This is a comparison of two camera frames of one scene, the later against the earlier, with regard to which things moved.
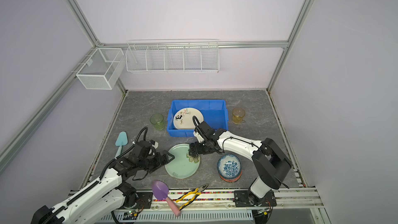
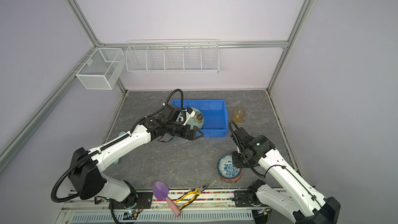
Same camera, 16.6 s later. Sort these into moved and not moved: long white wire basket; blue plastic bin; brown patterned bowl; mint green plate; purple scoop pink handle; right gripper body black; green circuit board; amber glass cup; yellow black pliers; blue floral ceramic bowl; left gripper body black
Moved: mint green plate; right gripper body black; left gripper body black
Not moved: amber glass cup; long white wire basket; purple scoop pink handle; green circuit board; blue plastic bin; blue floral ceramic bowl; brown patterned bowl; yellow black pliers
